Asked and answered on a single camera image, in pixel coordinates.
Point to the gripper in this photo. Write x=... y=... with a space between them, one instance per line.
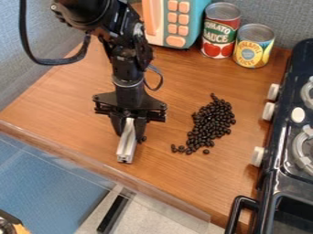
x=129 y=103

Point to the grey metal bar tool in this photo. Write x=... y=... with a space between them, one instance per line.
x=126 y=143

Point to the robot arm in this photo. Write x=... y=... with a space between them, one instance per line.
x=124 y=65

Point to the pile of black bits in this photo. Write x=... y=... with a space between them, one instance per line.
x=210 y=123

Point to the toy microwave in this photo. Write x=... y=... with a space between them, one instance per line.
x=173 y=21

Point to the red tomato sauce can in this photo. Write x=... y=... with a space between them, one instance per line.
x=220 y=30

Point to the yellow pineapple can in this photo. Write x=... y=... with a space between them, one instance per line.
x=252 y=45

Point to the toy stove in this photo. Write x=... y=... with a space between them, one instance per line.
x=285 y=146

